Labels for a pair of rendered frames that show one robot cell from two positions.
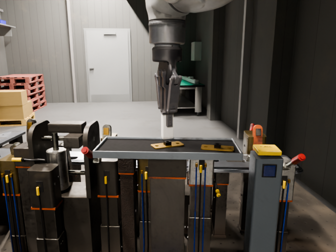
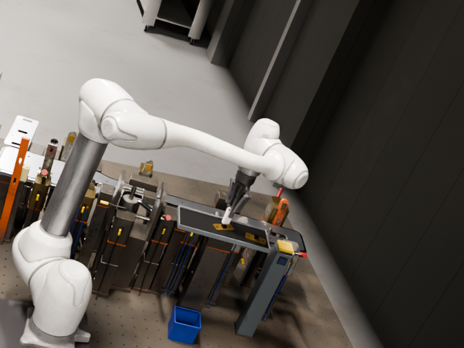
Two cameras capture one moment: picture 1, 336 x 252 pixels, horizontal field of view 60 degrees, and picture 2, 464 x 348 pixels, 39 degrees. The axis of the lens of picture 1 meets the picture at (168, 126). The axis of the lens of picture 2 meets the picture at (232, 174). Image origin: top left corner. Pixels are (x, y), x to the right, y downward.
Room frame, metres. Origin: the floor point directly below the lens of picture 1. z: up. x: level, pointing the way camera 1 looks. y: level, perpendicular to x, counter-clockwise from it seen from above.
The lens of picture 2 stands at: (-1.33, 0.73, 2.43)
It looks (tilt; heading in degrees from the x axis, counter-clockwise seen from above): 25 degrees down; 342
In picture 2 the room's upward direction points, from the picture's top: 23 degrees clockwise
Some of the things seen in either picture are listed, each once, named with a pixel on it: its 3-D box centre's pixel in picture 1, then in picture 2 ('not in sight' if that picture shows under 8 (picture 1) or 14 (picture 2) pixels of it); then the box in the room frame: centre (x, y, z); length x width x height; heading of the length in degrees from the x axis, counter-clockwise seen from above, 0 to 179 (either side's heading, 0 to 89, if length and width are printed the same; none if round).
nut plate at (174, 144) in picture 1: (167, 143); (224, 226); (0.75, 0.00, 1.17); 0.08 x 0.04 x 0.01; 112
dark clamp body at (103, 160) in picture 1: (111, 212); (154, 252); (0.87, 0.19, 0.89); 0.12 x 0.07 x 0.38; 177
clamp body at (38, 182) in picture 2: not in sight; (32, 218); (0.93, 0.69, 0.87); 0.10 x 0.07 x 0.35; 177
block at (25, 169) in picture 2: not in sight; (15, 204); (0.99, 0.76, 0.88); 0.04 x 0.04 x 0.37; 87
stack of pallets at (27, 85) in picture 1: (21, 92); not in sight; (7.69, 3.86, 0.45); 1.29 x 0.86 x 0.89; 6
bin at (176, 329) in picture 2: not in sight; (184, 325); (0.64, 0.02, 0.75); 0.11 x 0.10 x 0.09; 87
